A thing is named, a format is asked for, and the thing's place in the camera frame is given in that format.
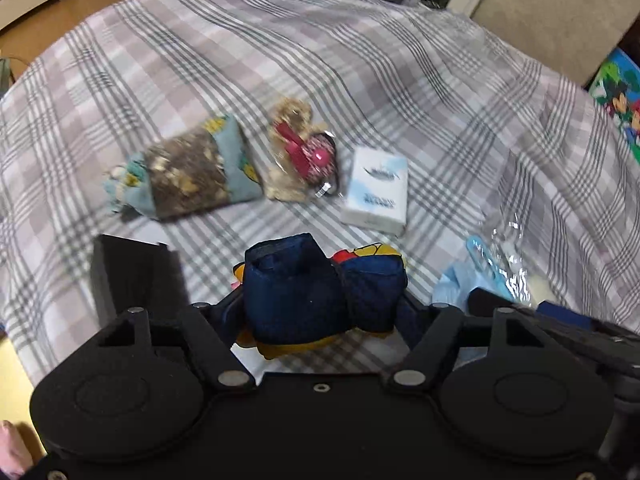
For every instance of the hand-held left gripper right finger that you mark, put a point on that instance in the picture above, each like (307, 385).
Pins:
(412, 322)

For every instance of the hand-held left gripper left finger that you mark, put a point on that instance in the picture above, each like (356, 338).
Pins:
(222, 317)

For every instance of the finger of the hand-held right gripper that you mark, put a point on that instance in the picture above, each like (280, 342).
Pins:
(565, 312)

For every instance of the navy fabric pouch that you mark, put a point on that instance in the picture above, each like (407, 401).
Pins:
(290, 290)

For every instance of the white tissue pack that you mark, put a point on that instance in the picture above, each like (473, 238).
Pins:
(375, 190)

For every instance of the beige crochet piece red clip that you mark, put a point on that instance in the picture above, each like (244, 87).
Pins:
(300, 155)

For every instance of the gold metal tin tray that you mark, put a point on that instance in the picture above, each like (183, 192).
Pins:
(15, 375)

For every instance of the light blue face mask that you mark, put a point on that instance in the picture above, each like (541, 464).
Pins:
(457, 282)

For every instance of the clear plastic wrapper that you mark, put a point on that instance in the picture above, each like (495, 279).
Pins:
(505, 250)

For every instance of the black triangular glasses case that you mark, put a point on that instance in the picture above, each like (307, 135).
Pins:
(130, 275)

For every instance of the bag of dried mushrooms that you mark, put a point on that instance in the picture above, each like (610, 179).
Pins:
(185, 170)

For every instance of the cartoon printed board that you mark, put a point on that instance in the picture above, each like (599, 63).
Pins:
(620, 100)

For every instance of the grey plaid blanket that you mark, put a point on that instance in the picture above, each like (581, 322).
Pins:
(300, 60)

